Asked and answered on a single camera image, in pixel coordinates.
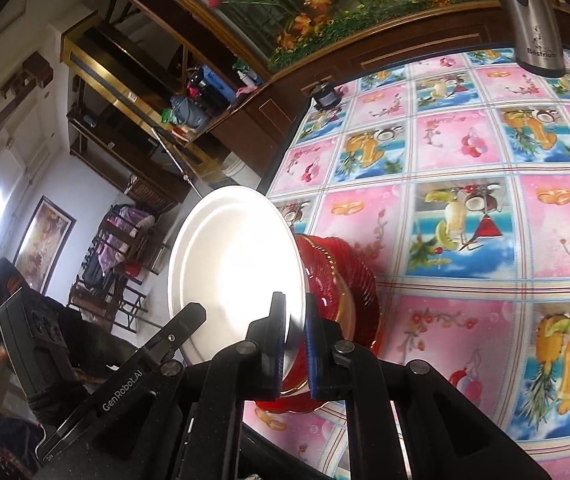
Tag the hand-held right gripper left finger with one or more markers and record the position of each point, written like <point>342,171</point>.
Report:
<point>280,355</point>

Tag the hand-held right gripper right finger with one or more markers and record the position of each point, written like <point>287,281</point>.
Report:
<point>313,360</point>

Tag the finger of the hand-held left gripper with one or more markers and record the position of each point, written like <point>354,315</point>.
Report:
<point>177,332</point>

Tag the large white foam bowl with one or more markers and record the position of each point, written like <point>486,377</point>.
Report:
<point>230,270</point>

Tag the large red plastic bowl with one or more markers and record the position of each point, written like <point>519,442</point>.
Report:
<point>345,280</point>

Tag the purple printed cloth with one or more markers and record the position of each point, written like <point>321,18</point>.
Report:
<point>132,225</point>

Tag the white plastic bucket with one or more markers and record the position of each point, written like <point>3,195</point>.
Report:
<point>232,166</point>

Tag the printed fruit pattern tablecloth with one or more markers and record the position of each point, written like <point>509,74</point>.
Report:
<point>465,270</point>

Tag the grey blue bag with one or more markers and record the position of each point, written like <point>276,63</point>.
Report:
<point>190,112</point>

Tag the black thermos flask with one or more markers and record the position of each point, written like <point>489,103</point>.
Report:
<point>197,82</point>

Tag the small black round device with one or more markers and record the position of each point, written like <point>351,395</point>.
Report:
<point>327,96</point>

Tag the small white bottle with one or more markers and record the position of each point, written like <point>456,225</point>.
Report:
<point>247,76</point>

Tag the glass tank with artificial flowers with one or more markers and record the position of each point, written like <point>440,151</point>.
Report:
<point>315,5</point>

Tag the stainless steel thermos jug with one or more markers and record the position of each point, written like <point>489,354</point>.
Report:
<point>530,25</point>

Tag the framed wall picture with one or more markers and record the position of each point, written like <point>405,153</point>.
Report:
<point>45,245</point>

